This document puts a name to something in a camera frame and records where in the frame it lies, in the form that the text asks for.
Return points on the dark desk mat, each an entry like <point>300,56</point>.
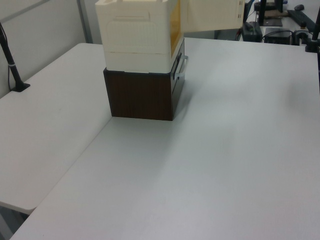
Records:
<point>273,23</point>

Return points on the black monitor stand pole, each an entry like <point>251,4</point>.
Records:
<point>261,12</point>

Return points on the cream plastic cabinet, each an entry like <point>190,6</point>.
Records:
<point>135,32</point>

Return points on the black camera pole with base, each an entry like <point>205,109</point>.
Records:
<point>13,70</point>

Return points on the grey metal partition post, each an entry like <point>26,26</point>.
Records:
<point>84,20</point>

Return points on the black clamp stand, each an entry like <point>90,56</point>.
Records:
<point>311,45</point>

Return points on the dark brown wooden drawer box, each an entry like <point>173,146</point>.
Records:
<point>140,95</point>

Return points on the cream cabinet door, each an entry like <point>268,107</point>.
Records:
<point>212,15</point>

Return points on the black box with green label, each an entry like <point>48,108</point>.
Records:
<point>251,32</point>

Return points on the dark computer mouse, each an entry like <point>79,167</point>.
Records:
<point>299,7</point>

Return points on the black keyboard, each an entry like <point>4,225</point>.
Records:
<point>300,16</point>

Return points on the black electronics box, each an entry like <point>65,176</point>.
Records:
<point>277,37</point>

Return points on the black knob mount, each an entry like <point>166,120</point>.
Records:
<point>303,25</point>

